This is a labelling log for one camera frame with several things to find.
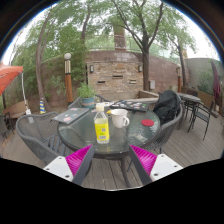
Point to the wooden lamp post white globe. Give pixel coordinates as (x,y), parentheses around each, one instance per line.
(68,80)

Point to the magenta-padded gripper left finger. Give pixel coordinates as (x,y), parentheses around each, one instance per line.
(68,166)

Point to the grey laptop with stickers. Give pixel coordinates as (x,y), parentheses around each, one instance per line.
(70,115)

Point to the dark laptop with stickers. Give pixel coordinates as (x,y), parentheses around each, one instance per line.
(130,105)

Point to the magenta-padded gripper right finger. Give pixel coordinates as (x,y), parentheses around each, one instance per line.
(154,165)

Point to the black metal patio chair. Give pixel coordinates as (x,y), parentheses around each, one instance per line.
(200,115)

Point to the yellow-labelled clear drink bottle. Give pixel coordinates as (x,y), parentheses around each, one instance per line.
(101,126)

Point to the orange patio umbrella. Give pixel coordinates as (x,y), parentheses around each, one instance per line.
(8,76)

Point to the folded maroon patio umbrella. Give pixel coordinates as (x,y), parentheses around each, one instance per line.
(216,83)

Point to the round glass patio table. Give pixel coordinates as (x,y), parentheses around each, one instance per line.
(130,136)

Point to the wooden bench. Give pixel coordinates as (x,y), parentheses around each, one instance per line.
(15,111)

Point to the potted green plant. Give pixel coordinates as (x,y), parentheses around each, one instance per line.
(86,93)

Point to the black backpack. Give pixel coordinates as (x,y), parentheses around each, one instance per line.
(166,106)

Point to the small round patio table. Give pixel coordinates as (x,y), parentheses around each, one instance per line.
(189,99)

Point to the flat round red coaster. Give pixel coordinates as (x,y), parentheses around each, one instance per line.
(147,122)

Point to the blue yellow striped cone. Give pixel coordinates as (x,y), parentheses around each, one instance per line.
(42,106)

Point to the white mug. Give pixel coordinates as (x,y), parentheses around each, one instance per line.
(118,118)

